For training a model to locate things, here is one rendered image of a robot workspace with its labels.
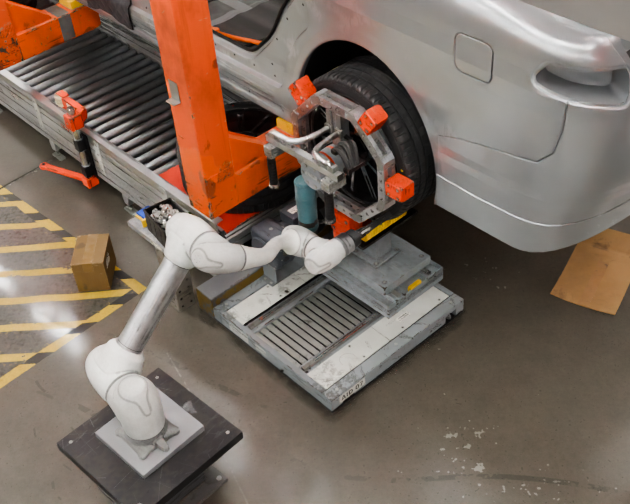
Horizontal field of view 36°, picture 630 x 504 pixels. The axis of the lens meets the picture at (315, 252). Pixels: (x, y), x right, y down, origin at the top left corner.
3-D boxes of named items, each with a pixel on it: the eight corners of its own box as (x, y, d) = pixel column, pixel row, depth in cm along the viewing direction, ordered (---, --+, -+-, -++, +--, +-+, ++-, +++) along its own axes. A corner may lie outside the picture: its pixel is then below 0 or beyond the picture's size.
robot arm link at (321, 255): (345, 242, 375) (323, 230, 384) (316, 261, 368) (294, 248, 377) (348, 264, 382) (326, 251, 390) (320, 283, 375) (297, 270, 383)
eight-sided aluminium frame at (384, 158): (397, 233, 396) (395, 122, 360) (386, 240, 393) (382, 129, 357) (308, 180, 428) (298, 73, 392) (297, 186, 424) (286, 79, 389)
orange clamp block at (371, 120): (380, 128, 370) (390, 116, 363) (366, 136, 367) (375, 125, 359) (370, 113, 371) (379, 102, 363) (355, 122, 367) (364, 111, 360)
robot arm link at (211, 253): (250, 249, 340) (228, 231, 348) (211, 250, 327) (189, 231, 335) (238, 281, 344) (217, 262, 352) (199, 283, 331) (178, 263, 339)
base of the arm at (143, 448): (148, 467, 347) (145, 459, 343) (113, 433, 359) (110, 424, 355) (188, 437, 355) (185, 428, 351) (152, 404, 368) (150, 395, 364)
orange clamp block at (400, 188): (398, 186, 381) (414, 195, 376) (384, 195, 377) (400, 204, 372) (397, 171, 376) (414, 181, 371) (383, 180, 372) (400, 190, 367)
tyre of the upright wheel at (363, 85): (441, 71, 365) (326, 40, 410) (398, 97, 354) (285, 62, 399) (457, 216, 402) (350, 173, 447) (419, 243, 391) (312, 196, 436)
